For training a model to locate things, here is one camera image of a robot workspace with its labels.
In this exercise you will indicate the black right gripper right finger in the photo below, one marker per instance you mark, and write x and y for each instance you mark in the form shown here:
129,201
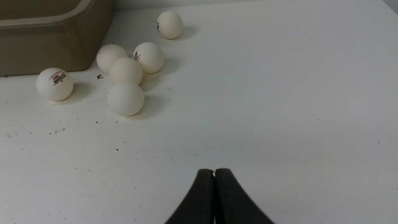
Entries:
232,204

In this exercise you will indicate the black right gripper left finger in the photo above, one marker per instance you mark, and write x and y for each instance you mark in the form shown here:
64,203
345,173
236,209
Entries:
197,205

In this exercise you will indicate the white ping-pong ball front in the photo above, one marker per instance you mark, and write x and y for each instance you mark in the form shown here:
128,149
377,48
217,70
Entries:
125,98

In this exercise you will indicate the white ping-pong ball red logo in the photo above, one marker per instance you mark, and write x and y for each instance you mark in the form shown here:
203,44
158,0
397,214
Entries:
54,84

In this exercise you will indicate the tan plastic bin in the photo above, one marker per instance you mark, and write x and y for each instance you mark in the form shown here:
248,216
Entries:
40,34

